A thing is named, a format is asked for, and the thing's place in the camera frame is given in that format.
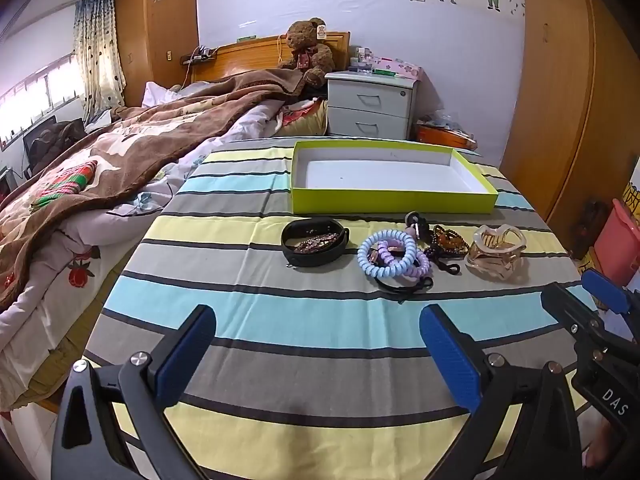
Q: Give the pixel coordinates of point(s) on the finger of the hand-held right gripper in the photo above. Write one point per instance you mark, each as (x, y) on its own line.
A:
(605, 290)
(562, 305)

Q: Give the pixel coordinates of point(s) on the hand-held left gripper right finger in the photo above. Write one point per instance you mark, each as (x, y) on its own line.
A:
(447, 355)

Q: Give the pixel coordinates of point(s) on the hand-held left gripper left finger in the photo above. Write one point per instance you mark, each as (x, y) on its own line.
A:
(185, 355)

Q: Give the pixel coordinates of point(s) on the transparent claw hair clip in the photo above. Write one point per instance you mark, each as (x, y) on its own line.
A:
(492, 260)

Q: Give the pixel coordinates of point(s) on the black wrist band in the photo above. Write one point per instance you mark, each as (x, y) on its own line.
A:
(300, 260)

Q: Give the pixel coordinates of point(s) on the green cardboard box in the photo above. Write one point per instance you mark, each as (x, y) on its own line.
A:
(390, 202)

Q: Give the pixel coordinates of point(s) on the pink rhinestone hair clip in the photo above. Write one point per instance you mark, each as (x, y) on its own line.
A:
(312, 245)

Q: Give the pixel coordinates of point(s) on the person's right hand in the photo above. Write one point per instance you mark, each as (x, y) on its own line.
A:
(597, 452)

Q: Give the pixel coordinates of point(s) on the pink plastic bucket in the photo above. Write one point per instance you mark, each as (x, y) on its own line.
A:
(615, 240)

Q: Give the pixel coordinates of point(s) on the dark brown bag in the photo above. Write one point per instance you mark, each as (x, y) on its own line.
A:
(587, 230)

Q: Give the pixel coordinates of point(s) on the yellow picture book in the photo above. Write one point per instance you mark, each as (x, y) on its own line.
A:
(632, 195)

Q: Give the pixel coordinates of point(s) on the striped cloth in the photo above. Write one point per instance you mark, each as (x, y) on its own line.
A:
(300, 310)

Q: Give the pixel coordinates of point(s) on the orange basket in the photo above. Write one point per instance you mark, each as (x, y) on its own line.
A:
(440, 137)

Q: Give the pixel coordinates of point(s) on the red green plaid cloth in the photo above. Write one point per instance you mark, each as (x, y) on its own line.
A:
(70, 177)

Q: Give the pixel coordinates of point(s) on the wooden wardrobe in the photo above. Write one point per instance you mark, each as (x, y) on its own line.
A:
(550, 85)

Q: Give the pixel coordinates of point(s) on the brown fleece blanket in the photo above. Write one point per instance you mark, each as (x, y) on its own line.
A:
(150, 145)

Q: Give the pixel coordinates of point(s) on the white printed duvet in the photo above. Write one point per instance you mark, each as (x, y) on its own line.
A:
(240, 125)

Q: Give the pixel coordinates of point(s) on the dark clothes pile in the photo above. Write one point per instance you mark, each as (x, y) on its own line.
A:
(55, 142)

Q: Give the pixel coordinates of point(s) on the white nightstand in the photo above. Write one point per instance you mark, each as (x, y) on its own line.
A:
(370, 105)

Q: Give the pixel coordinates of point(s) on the red and yellow pillow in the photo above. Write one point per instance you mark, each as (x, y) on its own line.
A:
(305, 117)

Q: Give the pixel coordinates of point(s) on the pink flowered box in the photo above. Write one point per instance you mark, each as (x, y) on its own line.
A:
(400, 66)

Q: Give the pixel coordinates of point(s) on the power strip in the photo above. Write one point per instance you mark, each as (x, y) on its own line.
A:
(200, 57)

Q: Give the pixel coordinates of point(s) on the window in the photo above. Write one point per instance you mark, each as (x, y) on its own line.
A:
(40, 90)

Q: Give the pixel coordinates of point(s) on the wooden headboard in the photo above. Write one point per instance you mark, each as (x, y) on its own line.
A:
(240, 57)

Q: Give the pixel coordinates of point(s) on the cluster of small containers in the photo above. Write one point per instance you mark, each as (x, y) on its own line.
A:
(361, 60)

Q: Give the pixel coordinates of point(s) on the dotted curtain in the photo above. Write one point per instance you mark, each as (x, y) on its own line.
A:
(97, 50)

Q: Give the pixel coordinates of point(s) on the tall wooden cabinet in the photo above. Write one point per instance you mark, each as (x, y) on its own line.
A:
(155, 35)

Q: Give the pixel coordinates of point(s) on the brown teddy bear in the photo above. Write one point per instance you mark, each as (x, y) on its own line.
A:
(305, 40)

